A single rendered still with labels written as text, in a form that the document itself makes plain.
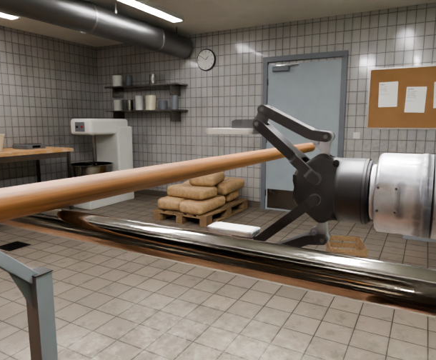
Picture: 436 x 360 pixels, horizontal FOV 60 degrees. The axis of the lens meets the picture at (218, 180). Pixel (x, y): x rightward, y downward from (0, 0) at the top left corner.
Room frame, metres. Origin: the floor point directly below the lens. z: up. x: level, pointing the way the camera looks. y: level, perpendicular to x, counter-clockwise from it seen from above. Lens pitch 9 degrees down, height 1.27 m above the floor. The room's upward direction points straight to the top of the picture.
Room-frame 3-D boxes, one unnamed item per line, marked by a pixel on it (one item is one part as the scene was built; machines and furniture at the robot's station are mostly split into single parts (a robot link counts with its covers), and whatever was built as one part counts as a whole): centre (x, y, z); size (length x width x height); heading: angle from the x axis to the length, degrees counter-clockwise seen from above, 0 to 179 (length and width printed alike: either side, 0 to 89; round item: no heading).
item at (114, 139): (5.87, 1.85, 0.66); 1.00 x 0.66 x 1.32; 151
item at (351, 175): (0.44, -0.14, 1.19); 0.09 x 0.07 x 0.08; 61
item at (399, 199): (0.41, -0.20, 1.19); 0.09 x 0.06 x 0.09; 151
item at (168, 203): (4.97, 0.51, 0.22); 0.62 x 0.36 x 0.15; 156
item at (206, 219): (5.14, 0.20, 0.07); 1.20 x 0.80 x 0.14; 151
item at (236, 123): (0.50, -0.04, 1.27); 0.05 x 0.01 x 0.03; 61
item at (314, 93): (5.16, -1.13, 1.08); 1.14 x 0.09 x 2.16; 61
